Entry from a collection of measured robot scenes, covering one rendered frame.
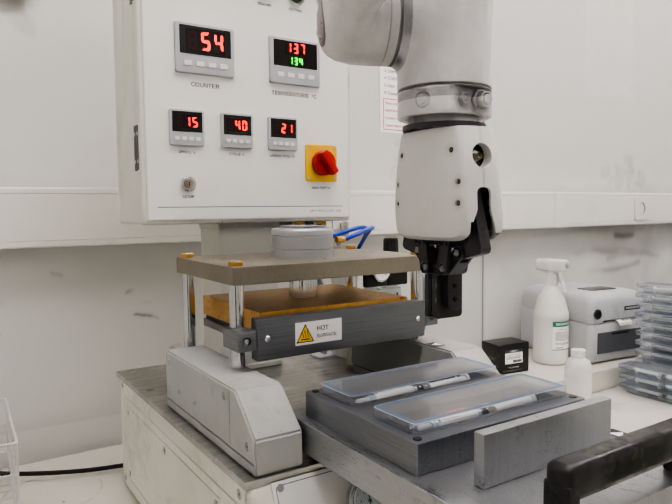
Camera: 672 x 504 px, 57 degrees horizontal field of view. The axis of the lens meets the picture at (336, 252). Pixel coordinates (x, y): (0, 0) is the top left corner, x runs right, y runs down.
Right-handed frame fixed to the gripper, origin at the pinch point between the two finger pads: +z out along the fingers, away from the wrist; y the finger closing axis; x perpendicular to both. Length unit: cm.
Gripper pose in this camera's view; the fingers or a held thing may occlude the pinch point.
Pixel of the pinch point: (443, 295)
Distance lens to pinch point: 58.3
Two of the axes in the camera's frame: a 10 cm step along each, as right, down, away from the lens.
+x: -8.5, 0.5, -5.3
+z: 0.1, 10.0, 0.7
